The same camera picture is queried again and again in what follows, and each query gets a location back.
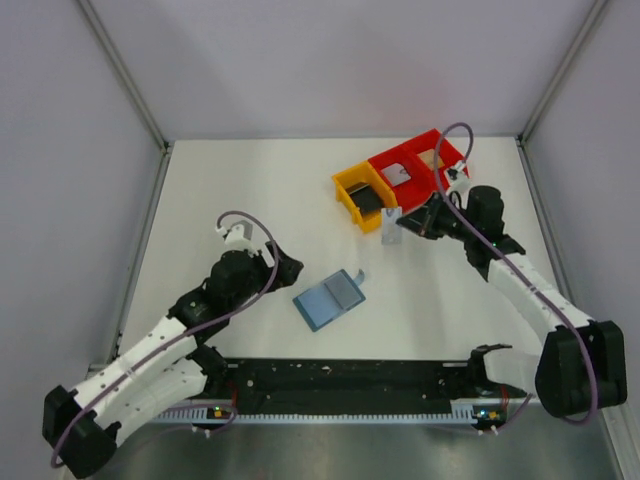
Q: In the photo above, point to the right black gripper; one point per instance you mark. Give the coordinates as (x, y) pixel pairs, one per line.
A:
(426, 220)

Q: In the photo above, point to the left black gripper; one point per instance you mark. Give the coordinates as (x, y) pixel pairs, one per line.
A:
(279, 263)

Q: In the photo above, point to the silver credit card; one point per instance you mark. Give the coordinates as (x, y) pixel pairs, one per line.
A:
(391, 231)

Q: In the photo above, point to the blue leather card holder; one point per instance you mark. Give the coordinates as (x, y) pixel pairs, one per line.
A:
(316, 305)

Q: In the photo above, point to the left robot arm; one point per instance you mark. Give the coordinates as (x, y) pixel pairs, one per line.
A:
(86, 424)

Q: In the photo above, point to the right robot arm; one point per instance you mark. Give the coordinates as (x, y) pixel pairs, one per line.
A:
(580, 366)

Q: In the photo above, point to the silver card in red bin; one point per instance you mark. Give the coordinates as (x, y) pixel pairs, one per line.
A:
(396, 174)

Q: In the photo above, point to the gold card in red bin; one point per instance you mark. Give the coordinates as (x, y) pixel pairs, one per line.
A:
(430, 159)

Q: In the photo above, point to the black card in yellow bin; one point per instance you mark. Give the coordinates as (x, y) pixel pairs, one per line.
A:
(365, 198)

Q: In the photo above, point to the grey card in holder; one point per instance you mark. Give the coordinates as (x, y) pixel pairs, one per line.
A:
(344, 292)

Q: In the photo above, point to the middle red plastic bin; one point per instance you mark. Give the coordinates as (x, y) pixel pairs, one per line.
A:
(416, 191)

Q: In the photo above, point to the red plastic bin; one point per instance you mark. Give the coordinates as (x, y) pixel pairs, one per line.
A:
(416, 191)
(449, 154)

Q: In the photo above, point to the far red plastic bin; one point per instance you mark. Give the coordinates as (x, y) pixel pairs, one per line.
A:
(449, 154)

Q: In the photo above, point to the yellow plastic bin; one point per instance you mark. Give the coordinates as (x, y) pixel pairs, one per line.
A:
(365, 173)

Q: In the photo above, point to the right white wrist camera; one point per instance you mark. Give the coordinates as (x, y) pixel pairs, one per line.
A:
(457, 177)

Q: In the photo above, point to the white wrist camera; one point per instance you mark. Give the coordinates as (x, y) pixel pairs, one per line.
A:
(238, 236)
(457, 177)

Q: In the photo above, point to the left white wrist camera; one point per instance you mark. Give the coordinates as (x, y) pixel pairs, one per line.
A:
(238, 236)

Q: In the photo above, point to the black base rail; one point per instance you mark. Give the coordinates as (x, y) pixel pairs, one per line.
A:
(353, 387)

